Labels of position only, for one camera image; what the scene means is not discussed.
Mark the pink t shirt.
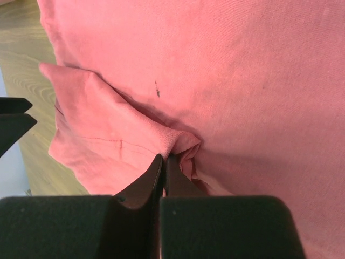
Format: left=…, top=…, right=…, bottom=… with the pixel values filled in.
left=38, top=1, right=344, bottom=258

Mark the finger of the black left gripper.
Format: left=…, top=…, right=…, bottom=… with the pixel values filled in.
left=0, top=113, right=37, bottom=156
left=0, top=97, right=32, bottom=115

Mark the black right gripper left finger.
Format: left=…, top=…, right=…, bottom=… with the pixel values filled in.
left=1, top=155, right=163, bottom=258

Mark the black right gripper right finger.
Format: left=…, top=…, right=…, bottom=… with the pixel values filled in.
left=160, top=155, right=306, bottom=258

